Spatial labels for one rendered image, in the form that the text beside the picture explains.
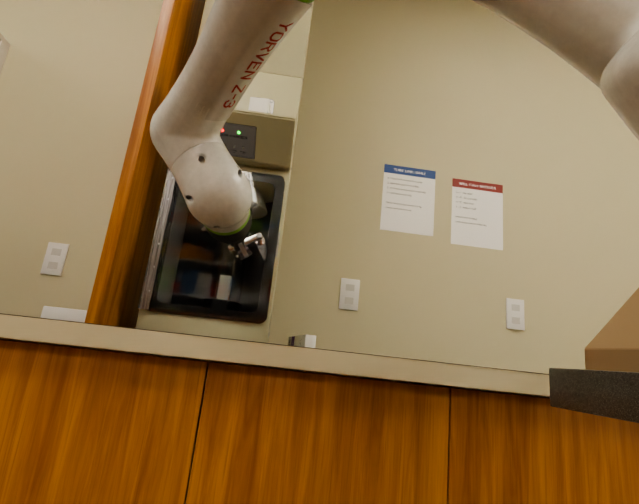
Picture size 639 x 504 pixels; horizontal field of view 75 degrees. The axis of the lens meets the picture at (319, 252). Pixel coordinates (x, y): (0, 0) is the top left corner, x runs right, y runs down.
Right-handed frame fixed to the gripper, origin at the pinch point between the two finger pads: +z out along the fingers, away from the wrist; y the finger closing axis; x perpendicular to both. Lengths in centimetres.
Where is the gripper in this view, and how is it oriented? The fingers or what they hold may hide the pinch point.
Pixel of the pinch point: (238, 246)
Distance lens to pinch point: 104.6
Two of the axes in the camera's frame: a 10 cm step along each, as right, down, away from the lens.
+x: -8.6, 4.7, -2.0
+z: -1.0, 2.4, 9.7
